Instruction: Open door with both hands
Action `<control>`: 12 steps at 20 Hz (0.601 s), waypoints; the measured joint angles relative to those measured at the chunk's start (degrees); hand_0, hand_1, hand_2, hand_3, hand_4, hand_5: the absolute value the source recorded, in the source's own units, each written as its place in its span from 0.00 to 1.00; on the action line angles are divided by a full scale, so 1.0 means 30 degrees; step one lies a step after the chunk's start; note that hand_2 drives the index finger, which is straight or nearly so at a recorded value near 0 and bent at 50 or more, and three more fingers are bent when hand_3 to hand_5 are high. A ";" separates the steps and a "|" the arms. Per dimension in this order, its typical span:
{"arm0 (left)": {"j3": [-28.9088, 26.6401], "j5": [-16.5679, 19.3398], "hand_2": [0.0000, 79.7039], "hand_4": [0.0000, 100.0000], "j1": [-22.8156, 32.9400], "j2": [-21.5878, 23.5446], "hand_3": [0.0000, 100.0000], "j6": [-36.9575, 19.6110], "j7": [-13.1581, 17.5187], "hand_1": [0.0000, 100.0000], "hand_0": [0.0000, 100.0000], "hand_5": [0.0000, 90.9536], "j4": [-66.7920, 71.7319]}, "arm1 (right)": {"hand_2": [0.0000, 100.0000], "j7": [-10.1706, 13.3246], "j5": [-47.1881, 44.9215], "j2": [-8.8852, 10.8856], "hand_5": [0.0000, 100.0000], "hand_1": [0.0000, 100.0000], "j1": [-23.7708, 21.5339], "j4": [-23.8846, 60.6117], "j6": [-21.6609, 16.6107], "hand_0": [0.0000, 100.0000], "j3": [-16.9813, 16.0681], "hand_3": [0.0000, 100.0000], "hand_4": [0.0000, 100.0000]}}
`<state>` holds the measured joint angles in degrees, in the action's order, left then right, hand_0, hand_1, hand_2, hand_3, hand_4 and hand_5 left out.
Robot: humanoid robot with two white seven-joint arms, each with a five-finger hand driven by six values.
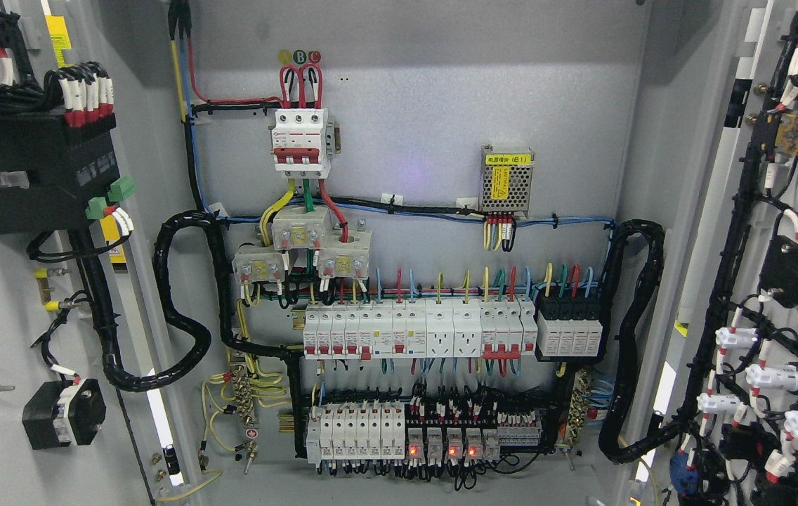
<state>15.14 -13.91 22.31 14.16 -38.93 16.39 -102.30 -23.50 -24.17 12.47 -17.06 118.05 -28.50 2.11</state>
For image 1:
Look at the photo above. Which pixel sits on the grey cabinet door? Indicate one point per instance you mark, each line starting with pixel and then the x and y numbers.
pixel 130 39
pixel 703 295

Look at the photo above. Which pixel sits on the grey current transformer cluster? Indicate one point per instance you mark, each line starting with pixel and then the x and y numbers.
pixel 300 234

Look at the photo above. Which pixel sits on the white socket breaker row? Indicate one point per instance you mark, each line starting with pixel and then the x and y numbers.
pixel 451 328

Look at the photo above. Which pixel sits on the metal mesh power supply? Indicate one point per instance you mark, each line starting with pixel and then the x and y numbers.
pixel 506 172

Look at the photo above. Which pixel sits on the main three pole breaker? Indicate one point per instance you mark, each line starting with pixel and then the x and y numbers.
pixel 302 145

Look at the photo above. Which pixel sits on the lower relay terminal row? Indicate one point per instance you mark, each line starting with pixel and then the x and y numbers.
pixel 425 430

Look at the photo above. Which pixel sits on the black surge protector module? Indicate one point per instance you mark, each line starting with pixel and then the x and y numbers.
pixel 569 329

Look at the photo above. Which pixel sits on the black digital power meter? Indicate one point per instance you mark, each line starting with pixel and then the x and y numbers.
pixel 54 176

